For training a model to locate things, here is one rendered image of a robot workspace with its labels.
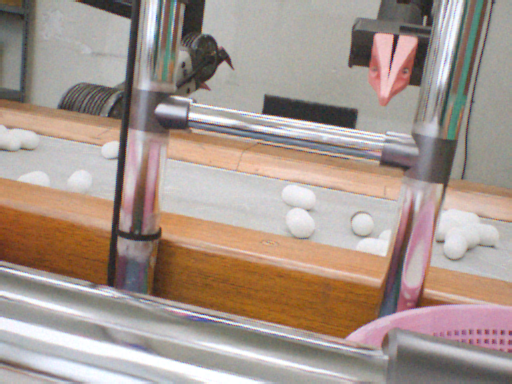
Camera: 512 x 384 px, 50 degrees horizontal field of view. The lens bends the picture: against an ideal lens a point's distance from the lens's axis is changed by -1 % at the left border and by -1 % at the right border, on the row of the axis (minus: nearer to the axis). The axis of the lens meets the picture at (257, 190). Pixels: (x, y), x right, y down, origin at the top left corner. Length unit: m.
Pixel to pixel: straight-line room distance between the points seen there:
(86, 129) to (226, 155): 0.20
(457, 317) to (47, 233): 0.25
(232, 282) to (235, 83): 2.41
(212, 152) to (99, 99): 0.38
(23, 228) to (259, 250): 0.15
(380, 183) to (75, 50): 2.61
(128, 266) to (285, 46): 2.37
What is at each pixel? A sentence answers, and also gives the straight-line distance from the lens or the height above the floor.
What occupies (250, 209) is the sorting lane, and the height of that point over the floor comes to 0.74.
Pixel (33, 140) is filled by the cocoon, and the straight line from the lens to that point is 0.69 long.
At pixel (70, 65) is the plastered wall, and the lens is 3.17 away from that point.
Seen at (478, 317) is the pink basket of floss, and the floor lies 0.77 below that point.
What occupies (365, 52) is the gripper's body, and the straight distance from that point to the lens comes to 0.70.
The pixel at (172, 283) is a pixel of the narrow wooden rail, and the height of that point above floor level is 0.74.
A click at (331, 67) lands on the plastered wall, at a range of 2.60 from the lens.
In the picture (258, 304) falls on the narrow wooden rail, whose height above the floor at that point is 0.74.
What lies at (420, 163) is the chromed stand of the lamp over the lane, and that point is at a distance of 0.28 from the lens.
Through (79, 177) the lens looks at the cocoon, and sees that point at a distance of 0.50.
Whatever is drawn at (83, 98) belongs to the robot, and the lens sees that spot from 1.08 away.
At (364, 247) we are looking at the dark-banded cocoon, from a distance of 0.42.
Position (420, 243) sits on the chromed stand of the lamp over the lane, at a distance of 0.29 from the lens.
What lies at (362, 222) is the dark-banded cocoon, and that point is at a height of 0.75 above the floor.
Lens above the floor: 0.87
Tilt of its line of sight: 12 degrees down
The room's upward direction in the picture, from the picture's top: 8 degrees clockwise
